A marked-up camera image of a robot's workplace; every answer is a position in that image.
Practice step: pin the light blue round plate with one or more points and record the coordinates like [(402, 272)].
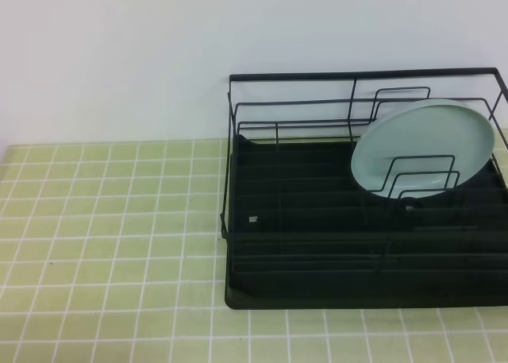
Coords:
[(426, 148)]

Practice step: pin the black plastic drip tray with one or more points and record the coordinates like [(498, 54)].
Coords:
[(302, 233)]

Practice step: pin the black wire dish rack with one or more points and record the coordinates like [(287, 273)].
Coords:
[(339, 107)]

